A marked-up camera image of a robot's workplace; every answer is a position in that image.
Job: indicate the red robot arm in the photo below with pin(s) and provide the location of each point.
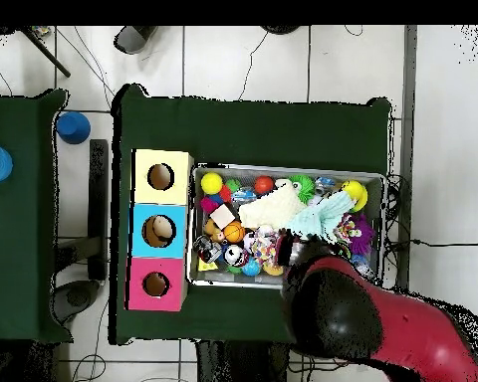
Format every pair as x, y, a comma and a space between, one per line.
414, 334

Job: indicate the plain yellow ball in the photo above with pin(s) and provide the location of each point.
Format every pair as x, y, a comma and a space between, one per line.
211, 183

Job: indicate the black upright panel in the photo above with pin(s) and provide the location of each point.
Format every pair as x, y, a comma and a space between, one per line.
98, 207

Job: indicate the colourful paper wad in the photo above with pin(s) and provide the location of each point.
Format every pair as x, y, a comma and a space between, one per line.
263, 244

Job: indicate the small orange basketball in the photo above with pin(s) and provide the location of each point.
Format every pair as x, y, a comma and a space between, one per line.
234, 231

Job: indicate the blue plastic cup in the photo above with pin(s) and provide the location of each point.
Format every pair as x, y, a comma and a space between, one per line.
73, 127

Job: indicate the red orange ball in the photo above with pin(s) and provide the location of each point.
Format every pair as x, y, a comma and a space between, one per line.
264, 184

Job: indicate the green furry toy with eyes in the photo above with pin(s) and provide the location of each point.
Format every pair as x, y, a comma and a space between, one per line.
304, 186

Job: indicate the wooden box with three holes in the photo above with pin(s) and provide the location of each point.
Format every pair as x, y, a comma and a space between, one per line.
159, 232

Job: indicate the black tripod leg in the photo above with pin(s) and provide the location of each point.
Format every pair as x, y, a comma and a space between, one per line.
47, 53

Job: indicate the dark stand base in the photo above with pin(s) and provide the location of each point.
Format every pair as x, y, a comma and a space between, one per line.
77, 296

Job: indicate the brown plush dog toy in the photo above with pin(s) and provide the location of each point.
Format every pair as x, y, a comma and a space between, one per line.
212, 230

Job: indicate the black red crushed soda can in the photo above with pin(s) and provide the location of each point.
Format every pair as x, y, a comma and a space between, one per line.
207, 250

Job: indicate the yellow smiley ball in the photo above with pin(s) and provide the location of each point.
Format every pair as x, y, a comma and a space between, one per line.
358, 190

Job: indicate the cream waffle cloth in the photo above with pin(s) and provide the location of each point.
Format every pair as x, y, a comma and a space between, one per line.
271, 209

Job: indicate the black round base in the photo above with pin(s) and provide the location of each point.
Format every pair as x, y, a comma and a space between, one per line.
279, 29

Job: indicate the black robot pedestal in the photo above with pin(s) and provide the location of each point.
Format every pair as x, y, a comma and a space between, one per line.
243, 366

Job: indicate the wooden cube block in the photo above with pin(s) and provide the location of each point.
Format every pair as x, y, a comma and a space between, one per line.
223, 216

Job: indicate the dark green side table cloth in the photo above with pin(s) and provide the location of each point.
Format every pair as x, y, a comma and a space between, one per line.
20, 278

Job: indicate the mint green cloth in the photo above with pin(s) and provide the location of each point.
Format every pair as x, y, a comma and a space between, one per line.
318, 221

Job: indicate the person's foot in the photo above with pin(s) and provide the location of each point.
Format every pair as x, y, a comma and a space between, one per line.
131, 39

